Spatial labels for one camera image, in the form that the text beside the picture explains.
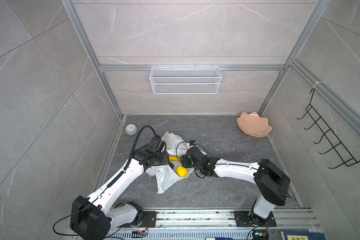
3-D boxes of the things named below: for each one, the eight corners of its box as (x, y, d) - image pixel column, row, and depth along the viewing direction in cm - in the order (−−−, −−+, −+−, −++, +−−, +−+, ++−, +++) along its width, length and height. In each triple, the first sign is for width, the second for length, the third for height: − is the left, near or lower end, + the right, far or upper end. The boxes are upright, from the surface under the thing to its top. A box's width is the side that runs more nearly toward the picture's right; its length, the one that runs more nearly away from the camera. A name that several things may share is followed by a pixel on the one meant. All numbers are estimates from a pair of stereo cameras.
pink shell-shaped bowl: (243, 139, 108) (245, 134, 103) (236, 116, 122) (238, 112, 118) (272, 139, 108) (275, 134, 103) (261, 116, 122) (264, 112, 118)
